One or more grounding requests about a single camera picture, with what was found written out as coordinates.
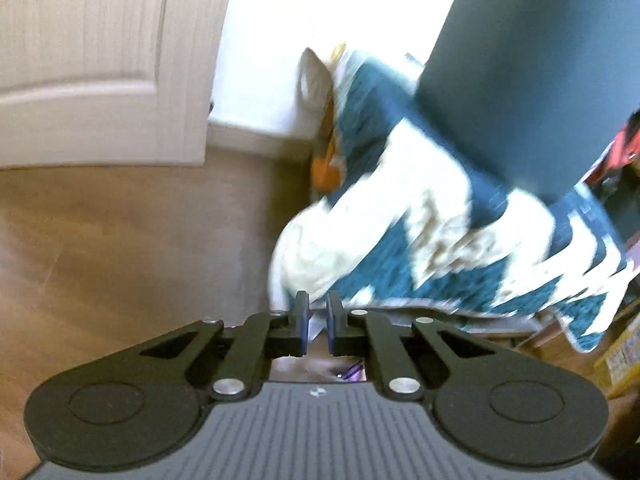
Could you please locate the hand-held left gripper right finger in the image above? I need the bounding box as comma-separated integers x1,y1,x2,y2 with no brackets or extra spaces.
325,291,501,402

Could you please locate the teal bin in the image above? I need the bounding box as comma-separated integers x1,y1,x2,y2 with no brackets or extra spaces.
414,0,640,207

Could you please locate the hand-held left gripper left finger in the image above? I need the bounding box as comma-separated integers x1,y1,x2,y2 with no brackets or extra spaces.
135,291,315,402

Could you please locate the red and black bag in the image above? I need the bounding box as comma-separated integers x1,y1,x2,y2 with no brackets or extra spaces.
584,109,640,197

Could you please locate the grey pillow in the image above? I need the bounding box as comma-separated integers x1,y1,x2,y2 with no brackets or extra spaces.
298,47,335,113

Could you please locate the yellow cardboard box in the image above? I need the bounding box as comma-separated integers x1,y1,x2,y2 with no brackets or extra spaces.
594,305,640,402

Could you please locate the teal and white blanket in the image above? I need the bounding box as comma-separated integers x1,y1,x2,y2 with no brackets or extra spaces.
269,49,630,357

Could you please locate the orange plush toy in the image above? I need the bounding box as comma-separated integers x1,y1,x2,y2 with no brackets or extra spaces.
310,95,347,195

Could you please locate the pale wooden door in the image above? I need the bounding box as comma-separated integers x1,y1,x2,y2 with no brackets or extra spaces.
0,0,242,171

